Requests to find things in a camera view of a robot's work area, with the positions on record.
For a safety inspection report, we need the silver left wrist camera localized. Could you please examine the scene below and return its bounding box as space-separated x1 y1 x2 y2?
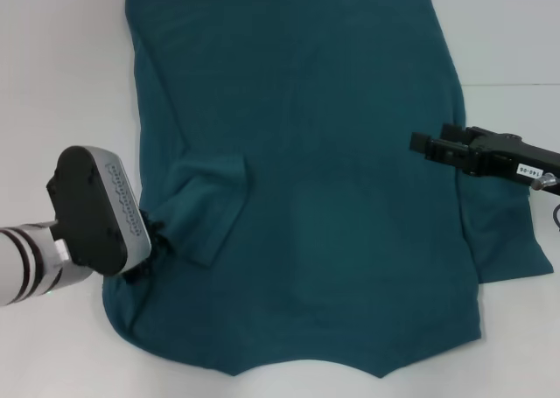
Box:
45 144 154 278

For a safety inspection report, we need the blue t-shirt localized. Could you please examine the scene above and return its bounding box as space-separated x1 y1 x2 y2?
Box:
101 0 555 367

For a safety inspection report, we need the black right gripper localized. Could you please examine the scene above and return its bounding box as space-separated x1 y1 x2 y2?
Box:
409 122 560 185

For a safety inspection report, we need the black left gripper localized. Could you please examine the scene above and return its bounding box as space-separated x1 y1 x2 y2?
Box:
123 209 171 284

